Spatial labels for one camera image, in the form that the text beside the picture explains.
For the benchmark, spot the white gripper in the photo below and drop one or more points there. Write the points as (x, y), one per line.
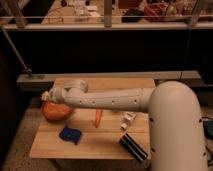
(51, 95)

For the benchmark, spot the orange ceramic bowl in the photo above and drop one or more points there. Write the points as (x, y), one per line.
(55, 112)

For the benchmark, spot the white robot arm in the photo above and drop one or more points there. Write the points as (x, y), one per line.
(175, 119)

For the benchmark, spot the blue cloth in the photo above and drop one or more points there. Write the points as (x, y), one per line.
(69, 134)

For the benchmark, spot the orange carrot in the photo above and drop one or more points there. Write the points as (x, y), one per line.
(98, 117)

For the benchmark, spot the wooden table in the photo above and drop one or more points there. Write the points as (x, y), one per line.
(95, 143)

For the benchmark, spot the diagonal metal pole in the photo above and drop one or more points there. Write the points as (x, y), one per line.
(26, 69)

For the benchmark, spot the white plastic bottle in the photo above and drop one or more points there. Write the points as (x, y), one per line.
(127, 120)

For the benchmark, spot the black white striped box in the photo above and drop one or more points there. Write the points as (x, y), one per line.
(133, 148)

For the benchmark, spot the grey metal base beam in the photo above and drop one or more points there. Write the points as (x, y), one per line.
(39, 82)

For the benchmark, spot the blue device on floor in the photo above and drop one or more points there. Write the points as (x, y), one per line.
(208, 129)

